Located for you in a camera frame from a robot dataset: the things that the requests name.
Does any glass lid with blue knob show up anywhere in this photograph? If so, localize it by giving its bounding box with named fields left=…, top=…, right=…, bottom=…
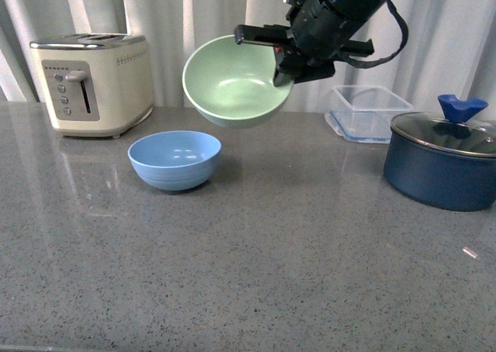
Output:
left=391, top=94, right=495, bottom=159

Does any green bowl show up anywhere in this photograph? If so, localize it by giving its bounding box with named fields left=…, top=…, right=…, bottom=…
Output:
left=182, top=35, right=293, bottom=129

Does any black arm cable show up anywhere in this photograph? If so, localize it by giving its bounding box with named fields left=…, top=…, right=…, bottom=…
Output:
left=344, top=0, right=410, bottom=67

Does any blue bowl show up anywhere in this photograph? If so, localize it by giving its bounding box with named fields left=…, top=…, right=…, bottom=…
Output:
left=128, top=130, right=222, bottom=192

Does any cream four-slot toaster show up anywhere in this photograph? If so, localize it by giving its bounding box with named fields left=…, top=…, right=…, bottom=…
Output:
left=29, top=33, right=154, bottom=137

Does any dark blue saucepan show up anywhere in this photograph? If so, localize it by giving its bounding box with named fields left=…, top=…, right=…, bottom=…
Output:
left=384, top=133, right=495, bottom=212

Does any clear plastic food container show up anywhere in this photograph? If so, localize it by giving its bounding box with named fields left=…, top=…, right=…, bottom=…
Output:
left=325, top=85, right=414, bottom=143

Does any white pleated curtain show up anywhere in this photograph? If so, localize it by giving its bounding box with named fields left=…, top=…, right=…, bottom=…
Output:
left=1, top=0, right=495, bottom=121

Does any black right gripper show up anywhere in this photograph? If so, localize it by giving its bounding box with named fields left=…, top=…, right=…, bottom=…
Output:
left=234, top=24, right=374, bottom=87

